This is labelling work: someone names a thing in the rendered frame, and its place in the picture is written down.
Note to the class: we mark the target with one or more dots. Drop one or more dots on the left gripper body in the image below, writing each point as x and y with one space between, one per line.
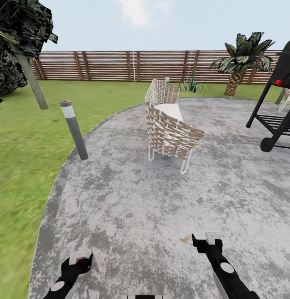
80 267

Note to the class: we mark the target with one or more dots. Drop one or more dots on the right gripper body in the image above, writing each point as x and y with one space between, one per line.
204 247

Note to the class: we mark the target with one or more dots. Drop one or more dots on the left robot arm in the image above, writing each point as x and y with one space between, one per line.
78 263

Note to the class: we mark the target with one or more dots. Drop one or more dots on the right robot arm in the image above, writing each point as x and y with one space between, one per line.
226 278

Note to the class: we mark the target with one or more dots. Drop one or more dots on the charcoal grill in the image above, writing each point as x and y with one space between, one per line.
280 77

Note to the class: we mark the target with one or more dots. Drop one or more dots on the bush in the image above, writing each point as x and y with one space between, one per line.
243 57
193 85
11 77

